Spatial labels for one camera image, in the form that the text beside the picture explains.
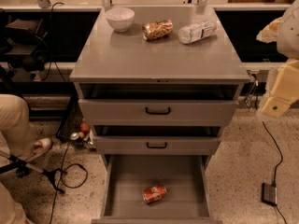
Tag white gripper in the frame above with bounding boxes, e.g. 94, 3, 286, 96
256, 17, 299, 121

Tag red coke can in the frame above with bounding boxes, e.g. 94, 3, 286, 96
142, 185, 167, 204

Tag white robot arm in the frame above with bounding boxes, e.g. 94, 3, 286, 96
256, 0, 299, 121

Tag grey drawer cabinet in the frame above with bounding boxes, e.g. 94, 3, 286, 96
69, 5, 252, 161

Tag brown patterned can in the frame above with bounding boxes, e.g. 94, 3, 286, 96
142, 20, 173, 41

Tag grey open bottom drawer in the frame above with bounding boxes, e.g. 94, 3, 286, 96
92, 155, 222, 224

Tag grey middle drawer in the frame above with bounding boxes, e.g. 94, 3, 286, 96
93, 136, 221, 155

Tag grey top drawer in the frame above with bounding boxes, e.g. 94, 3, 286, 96
78, 99, 237, 127

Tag clear plastic water bottle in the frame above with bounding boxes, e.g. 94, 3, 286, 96
178, 21, 217, 45

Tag black power adapter box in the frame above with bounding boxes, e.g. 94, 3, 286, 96
262, 183, 278, 206

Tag white bowl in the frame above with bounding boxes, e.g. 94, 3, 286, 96
105, 7, 135, 32

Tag pile of small objects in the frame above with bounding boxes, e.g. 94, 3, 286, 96
69, 121, 95, 151

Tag white red sneaker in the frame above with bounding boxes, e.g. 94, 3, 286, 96
20, 138, 52, 162

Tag black equipment on left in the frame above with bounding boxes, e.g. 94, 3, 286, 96
0, 10, 50, 73

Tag person leg beige trousers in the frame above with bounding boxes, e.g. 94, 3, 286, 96
0, 94, 35, 160

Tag black tripod stand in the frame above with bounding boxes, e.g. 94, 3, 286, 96
0, 150, 64, 193

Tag metal clamp bracket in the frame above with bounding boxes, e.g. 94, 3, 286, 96
245, 70, 260, 109

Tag black adapter cable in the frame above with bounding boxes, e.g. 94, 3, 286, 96
262, 120, 289, 224

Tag black floor cable loop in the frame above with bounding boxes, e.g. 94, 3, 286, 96
49, 142, 89, 224

